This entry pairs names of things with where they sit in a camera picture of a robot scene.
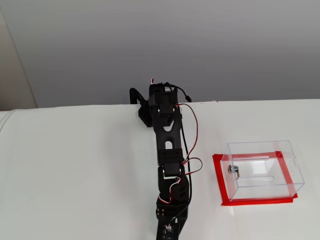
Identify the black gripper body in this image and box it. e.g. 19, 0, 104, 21
155, 196, 189, 240

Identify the transparent plastic box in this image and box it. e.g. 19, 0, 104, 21
219, 140, 306, 202

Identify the silver cam lock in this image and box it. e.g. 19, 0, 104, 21
227, 164, 242, 180

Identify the black table clamp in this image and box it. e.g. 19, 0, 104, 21
129, 87, 151, 109

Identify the red white black servo wire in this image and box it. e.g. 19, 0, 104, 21
174, 103, 204, 180
159, 175, 183, 205

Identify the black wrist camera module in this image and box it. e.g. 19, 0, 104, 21
159, 216, 181, 240

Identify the red tape frame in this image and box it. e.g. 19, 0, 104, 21
212, 150, 299, 207

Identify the black cable with plug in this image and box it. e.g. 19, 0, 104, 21
171, 84, 194, 209

